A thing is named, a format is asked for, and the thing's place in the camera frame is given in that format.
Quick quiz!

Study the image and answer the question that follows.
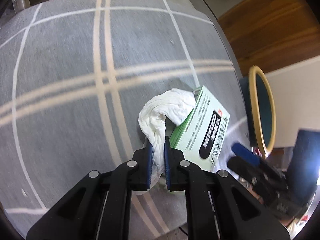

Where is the white tissue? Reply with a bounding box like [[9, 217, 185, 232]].
[[138, 88, 196, 195]]

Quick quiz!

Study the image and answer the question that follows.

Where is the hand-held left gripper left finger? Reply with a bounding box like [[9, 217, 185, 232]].
[[26, 141, 153, 240]]

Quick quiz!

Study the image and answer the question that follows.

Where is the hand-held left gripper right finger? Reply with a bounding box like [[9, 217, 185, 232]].
[[164, 135, 292, 240]]

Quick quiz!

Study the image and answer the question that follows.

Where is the dark blue board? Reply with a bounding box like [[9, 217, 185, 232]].
[[239, 77, 253, 130]]

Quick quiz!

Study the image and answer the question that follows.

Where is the grey striped rug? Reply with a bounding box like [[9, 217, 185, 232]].
[[0, 0, 250, 240]]

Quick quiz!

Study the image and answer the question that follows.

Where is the wooden cabinet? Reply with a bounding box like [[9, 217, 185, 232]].
[[217, 0, 320, 74]]

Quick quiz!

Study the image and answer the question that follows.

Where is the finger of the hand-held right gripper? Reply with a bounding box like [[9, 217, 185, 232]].
[[227, 156, 288, 199], [231, 142, 283, 178]]

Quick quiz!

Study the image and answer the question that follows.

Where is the green printed cardboard box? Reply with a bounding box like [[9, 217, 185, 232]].
[[168, 85, 230, 193]]

